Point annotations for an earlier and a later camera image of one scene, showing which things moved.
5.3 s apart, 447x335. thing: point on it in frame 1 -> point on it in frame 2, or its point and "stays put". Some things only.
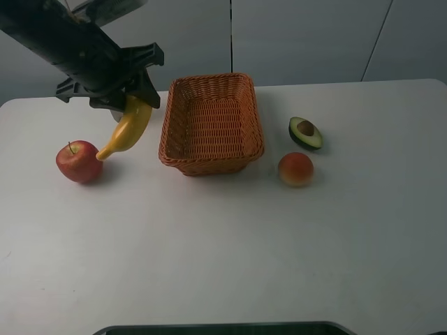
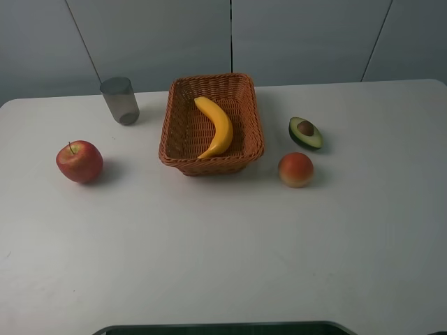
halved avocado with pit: [305, 132] stays put
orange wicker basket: [211, 125] stays put
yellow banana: [130, 127] -> [224, 129]
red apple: [77, 161] stays put
